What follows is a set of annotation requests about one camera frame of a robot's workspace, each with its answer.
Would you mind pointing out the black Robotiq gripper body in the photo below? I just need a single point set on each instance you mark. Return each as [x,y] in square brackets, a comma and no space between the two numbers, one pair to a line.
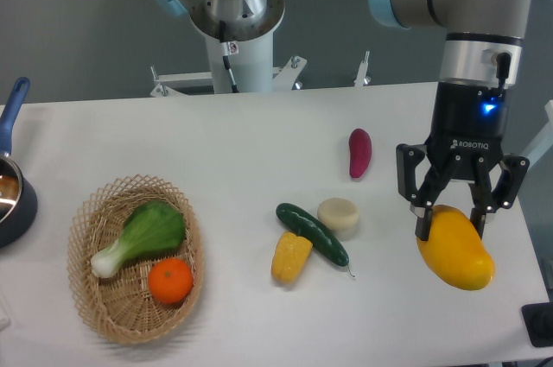
[467,128]

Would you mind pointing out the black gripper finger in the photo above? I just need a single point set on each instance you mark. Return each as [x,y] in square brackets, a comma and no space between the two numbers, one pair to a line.
[422,198]
[487,199]

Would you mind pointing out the yellow mango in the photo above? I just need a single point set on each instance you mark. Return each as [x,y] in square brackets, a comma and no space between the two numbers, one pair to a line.
[454,251]

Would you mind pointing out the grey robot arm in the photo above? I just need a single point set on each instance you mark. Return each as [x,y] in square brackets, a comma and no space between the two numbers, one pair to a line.
[479,65]

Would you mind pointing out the woven wicker basket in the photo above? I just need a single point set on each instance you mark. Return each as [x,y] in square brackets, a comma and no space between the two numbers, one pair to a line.
[121,309]

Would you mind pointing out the beige round cake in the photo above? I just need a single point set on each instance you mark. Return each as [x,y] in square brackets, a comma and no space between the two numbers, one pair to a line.
[340,216]

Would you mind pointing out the purple sweet potato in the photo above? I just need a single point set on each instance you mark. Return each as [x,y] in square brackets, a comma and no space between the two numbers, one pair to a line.
[360,149]

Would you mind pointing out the dark green cucumber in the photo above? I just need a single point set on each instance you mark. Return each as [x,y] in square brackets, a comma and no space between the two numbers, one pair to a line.
[304,224]

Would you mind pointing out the yellow bell pepper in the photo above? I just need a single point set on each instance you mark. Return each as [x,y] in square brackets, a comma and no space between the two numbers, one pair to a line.
[290,256]

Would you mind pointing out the black device at right edge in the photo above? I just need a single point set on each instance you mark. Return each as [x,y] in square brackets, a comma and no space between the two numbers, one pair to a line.
[538,323]

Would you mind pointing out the orange mandarin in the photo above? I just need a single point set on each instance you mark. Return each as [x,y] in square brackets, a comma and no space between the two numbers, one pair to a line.
[170,281]

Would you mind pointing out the green bok choy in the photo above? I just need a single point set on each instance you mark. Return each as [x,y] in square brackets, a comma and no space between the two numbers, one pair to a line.
[152,228]

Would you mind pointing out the white bracket at right edge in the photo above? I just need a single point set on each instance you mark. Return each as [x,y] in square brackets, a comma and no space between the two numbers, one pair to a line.
[541,143]

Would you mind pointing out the white metal frame bracket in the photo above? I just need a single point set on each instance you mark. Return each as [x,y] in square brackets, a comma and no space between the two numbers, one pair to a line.
[180,84]

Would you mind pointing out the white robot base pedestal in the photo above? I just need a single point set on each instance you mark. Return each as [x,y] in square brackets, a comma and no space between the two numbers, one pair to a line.
[246,64]

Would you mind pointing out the blue handled saucepan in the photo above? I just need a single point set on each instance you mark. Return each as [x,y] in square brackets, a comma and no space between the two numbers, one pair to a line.
[19,204]

